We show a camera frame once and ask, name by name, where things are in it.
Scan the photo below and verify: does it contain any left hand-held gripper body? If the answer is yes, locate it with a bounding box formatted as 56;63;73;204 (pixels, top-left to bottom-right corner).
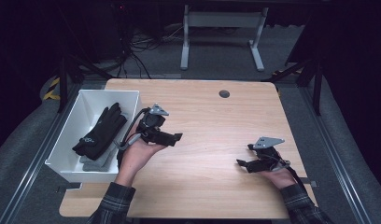
136;104;170;146

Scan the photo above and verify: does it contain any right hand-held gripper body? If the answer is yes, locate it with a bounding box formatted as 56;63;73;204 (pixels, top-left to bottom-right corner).
252;136;291;173

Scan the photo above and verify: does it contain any grey knit mitten with label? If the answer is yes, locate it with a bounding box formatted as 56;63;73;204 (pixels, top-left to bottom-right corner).
81;157;118;173

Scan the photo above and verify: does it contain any white box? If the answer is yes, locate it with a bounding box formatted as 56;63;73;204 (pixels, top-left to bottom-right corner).
44;89;146;185

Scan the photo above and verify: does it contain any person's right hand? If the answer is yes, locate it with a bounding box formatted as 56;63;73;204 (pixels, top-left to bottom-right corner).
262;167;298;190

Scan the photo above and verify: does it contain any person's left hand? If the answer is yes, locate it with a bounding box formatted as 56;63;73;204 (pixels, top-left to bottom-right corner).
114;121;168;188

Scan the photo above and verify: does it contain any black metal stand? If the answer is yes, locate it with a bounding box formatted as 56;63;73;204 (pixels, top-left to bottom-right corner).
56;54;115;114
261;57;324;117

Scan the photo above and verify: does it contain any yellow and black striped tape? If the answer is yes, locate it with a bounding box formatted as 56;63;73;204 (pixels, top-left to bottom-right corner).
43;77;62;101

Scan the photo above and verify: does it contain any left hand-held gripper cable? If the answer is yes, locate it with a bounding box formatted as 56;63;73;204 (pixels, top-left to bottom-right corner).
116;106;153;171

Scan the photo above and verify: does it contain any hand-held gripper cable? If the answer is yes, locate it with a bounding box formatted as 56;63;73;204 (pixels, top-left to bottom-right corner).
116;106;153;171
278;158;308;191

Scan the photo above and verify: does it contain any right hand-held gripper cable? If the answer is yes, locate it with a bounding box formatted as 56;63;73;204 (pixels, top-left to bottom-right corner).
278;158;308;191

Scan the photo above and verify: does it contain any grey metal table bracket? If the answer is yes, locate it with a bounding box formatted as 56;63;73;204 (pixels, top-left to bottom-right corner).
299;176;319;189
56;182;84;194

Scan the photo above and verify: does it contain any aluminium floor rail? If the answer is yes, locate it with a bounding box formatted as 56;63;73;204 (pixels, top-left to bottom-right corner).
0;82;84;224
299;87;374;224

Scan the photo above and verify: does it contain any tangle of black floor cables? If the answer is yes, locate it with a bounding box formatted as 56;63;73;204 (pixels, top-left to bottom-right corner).
116;18;187;79

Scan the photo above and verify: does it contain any white metal desk frame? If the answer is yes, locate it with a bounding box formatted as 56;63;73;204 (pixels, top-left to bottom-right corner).
179;4;270;73

